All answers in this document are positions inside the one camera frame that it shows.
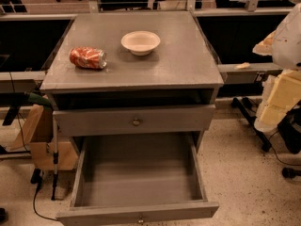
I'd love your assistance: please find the metal tripod leg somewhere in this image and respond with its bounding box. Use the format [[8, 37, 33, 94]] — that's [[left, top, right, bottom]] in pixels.
[[51, 119, 59, 201]]

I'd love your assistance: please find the crushed orange soda can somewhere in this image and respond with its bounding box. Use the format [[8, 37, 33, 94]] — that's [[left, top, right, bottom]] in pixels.
[[69, 47, 107, 70]]

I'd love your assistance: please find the grey drawer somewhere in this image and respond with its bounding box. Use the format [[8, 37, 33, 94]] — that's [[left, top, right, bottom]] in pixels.
[[54, 105, 215, 137], [57, 133, 219, 226]]

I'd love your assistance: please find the black stand base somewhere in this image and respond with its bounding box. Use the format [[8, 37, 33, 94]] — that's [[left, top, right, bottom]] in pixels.
[[231, 97, 272, 152]]

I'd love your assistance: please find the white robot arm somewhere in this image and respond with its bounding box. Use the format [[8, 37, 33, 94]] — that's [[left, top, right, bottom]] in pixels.
[[253, 4, 301, 132]]

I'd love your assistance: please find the black floor cable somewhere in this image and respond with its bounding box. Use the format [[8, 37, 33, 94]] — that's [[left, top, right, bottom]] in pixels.
[[32, 179, 59, 222]]

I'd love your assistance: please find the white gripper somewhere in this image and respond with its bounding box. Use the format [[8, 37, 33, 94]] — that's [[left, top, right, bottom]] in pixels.
[[252, 31, 301, 133]]

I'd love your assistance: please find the grey wooden drawer cabinet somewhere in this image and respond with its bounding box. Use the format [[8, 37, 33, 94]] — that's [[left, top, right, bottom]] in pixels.
[[40, 11, 223, 147]]

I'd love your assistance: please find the white bowl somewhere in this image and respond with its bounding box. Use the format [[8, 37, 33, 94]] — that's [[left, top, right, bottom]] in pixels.
[[121, 31, 161, 56]]

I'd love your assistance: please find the small beige scrap on ledge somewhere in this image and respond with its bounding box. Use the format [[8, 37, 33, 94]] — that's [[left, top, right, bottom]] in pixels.
[[234, 62, 250, 70]]

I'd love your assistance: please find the black caster wheel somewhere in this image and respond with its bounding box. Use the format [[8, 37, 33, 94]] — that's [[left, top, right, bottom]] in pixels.
[[282, 168, 301, 179]]

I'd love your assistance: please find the brown cardboard box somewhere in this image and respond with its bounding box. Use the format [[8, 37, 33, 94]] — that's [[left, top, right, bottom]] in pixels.
[[10, 105, 78, 170]]

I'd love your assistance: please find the grey top drawer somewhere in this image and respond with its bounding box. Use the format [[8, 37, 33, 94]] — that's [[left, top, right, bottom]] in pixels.
[[54, 105, 215, 137]]

